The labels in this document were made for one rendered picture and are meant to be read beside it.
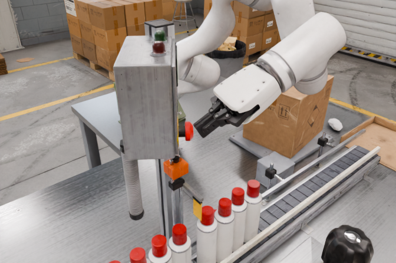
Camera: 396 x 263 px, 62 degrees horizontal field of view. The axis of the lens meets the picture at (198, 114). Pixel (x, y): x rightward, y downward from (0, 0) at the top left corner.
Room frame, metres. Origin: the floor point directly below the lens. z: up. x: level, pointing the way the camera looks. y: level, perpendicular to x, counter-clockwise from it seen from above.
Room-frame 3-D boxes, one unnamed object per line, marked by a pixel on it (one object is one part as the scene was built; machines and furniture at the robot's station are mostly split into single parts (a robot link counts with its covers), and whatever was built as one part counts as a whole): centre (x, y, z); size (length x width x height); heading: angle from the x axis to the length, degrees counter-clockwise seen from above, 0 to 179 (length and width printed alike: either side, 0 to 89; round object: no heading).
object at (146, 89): (0.58, 0.09, 1.38); 0.17 x 0.10 x 0.19; 4
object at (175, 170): (0.58, 0.03, 1.05); 0.10 x 0.04 x 0.33; 38
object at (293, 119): (1.26, -0.39, 0.99); 0.30 x 0.24 x 0.27; 138
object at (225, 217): (0.59, -0.07, 0.98); 0.05 x 0.05 x 0.20
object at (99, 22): (4.43, 1.12, 0.45); 1.20 x 0.84 x 0.89; 42
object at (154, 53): (0.55, 0.07, 1.49); 0.03 x 0.03 x 0.02
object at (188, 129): (0.54, 0.02, 1.33); 0.04 x 0.03 x 0.04; 4
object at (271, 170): (0.84, -0.26, 0.91); 0.07 x 0.03 x 0.16; 38
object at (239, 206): (0.63, -0.10, 0.98); 0.05 x 0.05 x 0.20
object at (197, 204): (0.56, 0.00, 1.09); 0.03 x 0.01 x 0.06; 38
